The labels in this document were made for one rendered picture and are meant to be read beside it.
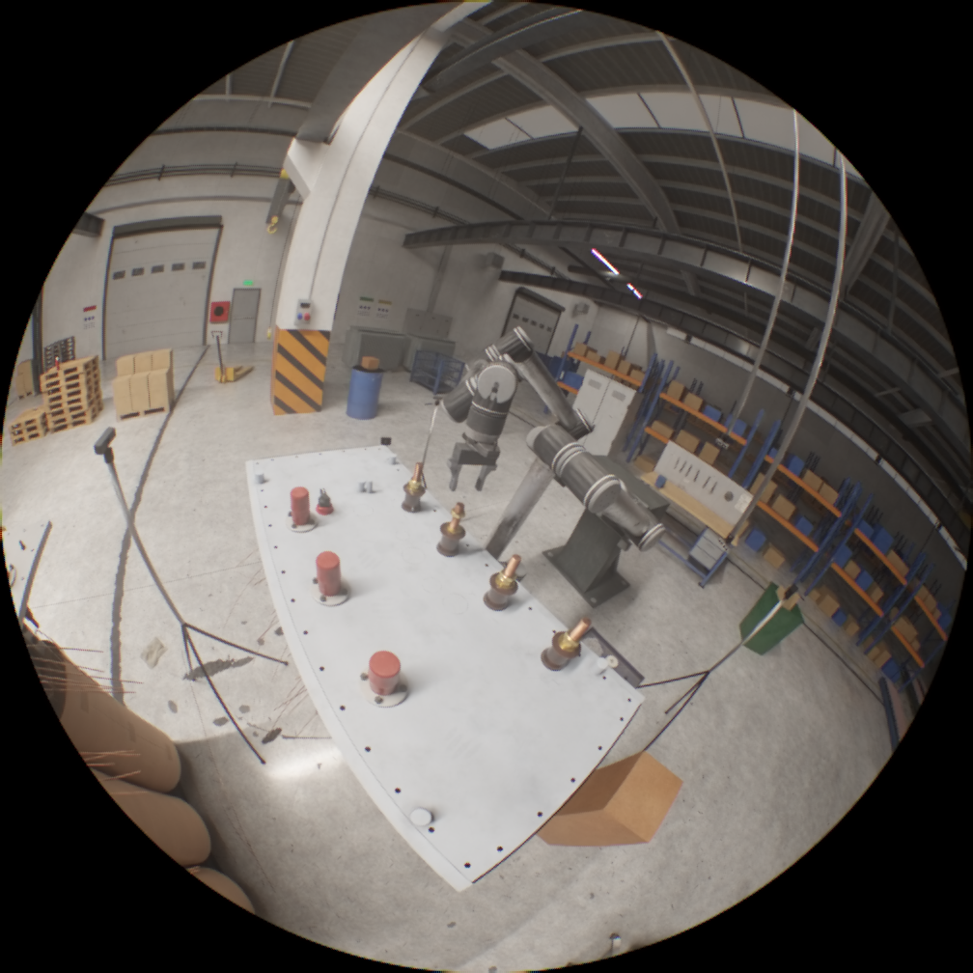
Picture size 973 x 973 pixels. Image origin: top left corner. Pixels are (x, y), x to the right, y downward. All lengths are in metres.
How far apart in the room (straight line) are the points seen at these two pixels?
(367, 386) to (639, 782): 5.77
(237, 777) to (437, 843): 1.67
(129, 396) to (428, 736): 6.70
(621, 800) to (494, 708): 0.85
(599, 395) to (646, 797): 5.33
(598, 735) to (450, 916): 1.66
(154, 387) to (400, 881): 6.92
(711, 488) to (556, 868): 5.10
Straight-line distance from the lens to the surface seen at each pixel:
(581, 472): 1.05
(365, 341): 9.08
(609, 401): 5.52
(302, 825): 2.19
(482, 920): 2.35
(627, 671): 1.84
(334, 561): 0.87
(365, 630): 0.90
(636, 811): 1.56
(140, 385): 6.75
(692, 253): 7.09
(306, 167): 5.99
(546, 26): 5.71
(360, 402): 5.70
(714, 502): 5.49
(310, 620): 0.92
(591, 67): 10.53
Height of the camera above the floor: 2.13
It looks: 29 degrees down
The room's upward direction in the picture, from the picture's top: 19 degrees clockwise
